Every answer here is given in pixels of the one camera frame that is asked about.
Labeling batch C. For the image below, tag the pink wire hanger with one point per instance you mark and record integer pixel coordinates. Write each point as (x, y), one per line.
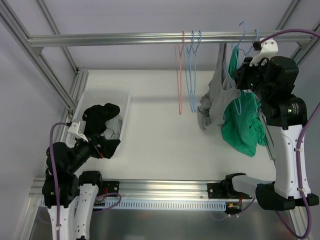
(178, 53)

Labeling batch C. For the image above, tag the white plastic basket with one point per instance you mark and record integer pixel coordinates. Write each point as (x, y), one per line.
(101, 96)

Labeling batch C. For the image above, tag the aluminium hanging rail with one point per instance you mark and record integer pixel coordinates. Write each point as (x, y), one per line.
(142, 38)

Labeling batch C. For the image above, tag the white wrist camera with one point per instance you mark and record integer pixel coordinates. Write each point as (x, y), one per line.
(265, 48)
(77, 128)

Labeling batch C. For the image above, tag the black tank top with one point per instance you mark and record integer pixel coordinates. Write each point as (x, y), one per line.
(96, 116)

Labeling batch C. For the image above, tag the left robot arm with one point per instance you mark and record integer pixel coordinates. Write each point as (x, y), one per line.
(69, 198)

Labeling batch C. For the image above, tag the empty blue hanger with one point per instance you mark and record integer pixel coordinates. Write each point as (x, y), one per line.
(252, 45)

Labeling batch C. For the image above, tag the blue hanger of grey top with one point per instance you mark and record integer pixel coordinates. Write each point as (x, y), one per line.
(188, 72)

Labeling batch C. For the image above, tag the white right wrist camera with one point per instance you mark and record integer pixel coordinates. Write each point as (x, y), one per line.
(265, 48)

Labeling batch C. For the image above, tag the white slotted cable duct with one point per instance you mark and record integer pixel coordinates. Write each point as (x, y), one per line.
(174, 205)

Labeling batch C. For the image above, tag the blue hanger of black top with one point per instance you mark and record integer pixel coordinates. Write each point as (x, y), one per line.
(194, 52)

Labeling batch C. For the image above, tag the green tank top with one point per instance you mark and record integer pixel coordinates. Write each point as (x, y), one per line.
(243, 129)

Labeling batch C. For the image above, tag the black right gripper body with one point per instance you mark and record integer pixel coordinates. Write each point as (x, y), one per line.
(242, 75)

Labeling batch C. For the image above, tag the blue hanger of green top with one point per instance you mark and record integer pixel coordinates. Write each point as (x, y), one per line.
(234, 63)

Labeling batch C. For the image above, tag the dark grey tank top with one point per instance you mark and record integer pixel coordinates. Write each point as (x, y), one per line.
(222, 91)

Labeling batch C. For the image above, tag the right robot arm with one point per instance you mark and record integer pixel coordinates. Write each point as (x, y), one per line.
(272, 80)

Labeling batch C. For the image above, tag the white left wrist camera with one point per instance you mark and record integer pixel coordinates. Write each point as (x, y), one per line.
(77, 128)

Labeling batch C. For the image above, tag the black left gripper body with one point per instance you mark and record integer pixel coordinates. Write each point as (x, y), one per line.
(94, 144)

